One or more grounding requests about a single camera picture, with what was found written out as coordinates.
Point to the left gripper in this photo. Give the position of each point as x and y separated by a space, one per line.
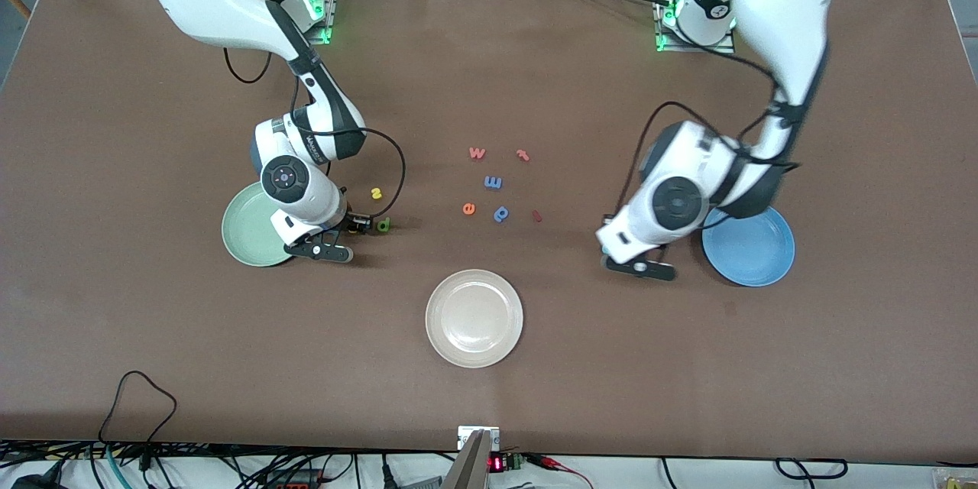
607 216

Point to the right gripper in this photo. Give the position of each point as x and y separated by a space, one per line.
353 220

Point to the green foam letter p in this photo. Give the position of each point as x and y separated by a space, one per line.
384 225

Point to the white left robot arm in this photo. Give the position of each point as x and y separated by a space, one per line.
787 8

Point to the green plate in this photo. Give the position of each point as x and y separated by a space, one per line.
244 233

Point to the blue plate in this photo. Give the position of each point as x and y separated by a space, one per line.
752 252

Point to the blue foam letter a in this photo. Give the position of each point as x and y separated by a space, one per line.
500 214

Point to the pink foam letter w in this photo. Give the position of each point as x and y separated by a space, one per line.
477 153

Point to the blue foam letter m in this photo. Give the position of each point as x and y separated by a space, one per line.
493 182

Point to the beige plate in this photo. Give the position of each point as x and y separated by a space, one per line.
474 318

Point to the red clip lead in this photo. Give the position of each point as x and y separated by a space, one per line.
558 464

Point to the red digit display module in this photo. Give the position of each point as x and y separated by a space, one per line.
497 464

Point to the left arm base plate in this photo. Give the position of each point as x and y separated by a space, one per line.
718 48

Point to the white table edge bracket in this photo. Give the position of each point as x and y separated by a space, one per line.
463 435

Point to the grey camera mount wedge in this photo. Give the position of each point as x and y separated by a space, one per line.
470 470

